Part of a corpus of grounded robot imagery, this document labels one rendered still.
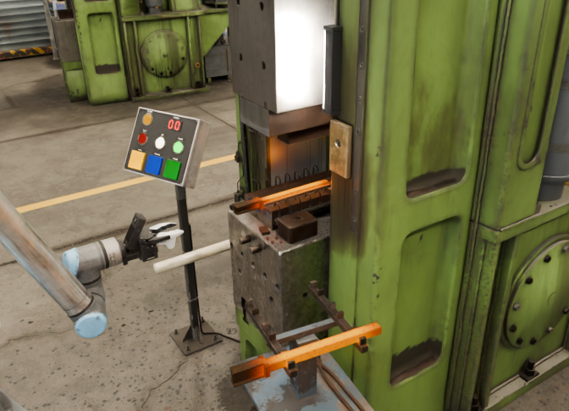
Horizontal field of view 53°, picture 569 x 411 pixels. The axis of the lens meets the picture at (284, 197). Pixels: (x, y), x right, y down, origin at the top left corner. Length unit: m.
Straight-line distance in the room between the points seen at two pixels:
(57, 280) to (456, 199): 1.27
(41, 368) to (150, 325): 0.55
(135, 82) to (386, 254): 5.41
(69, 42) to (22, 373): 4.64
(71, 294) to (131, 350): 1.33
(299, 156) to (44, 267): 1.12
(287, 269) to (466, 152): 0.71
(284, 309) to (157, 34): 5.16
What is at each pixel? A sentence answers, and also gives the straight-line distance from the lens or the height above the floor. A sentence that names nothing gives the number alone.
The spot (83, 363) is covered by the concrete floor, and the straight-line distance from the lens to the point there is 3.05.
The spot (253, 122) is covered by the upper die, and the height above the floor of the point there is 1.29.
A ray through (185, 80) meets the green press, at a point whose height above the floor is 0.16.
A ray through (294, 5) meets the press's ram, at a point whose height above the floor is 1.69.
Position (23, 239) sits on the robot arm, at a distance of 1.66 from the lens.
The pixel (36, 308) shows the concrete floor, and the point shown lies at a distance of 3.51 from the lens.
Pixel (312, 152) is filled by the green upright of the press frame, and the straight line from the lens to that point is 2.38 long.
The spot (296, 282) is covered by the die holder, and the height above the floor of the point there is 0.77.
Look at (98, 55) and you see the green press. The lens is 6.91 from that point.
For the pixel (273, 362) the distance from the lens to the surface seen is 1.50.
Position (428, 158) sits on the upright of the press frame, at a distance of 1.91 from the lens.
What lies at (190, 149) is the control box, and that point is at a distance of 2.34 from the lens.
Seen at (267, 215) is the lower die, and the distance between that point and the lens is 2.06.
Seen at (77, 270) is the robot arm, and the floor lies 0.98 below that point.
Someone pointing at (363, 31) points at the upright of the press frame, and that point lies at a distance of 1.66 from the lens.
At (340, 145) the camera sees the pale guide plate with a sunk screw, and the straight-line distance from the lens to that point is 1.80.
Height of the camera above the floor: 1.94
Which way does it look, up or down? 26 degrees down
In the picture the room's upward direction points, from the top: 1 degrees counter-clockwise
